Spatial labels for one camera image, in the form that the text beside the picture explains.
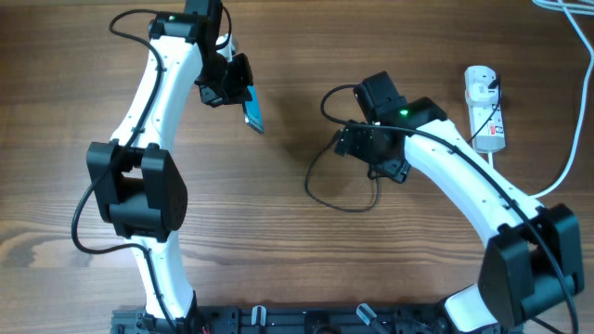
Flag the blue screen smartphone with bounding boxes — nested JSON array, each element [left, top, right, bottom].
[[242, 85, 265, 134]]

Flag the black charger cable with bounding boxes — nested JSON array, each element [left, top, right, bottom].
[[304, 76, 502, 214]]

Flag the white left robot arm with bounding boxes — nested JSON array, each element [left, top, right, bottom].
[[84, 0, 264, 333]]

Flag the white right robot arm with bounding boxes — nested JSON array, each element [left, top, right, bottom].
[[335, 71, 585, 333]]

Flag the white power strip cord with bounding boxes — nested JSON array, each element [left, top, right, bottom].
[[485, 0, 594, 199]]

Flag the white cables at corner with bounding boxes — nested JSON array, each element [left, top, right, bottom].
[[531, 0, 594, 17]]

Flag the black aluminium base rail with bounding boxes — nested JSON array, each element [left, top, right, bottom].
[[110, 302, 446, 334]]

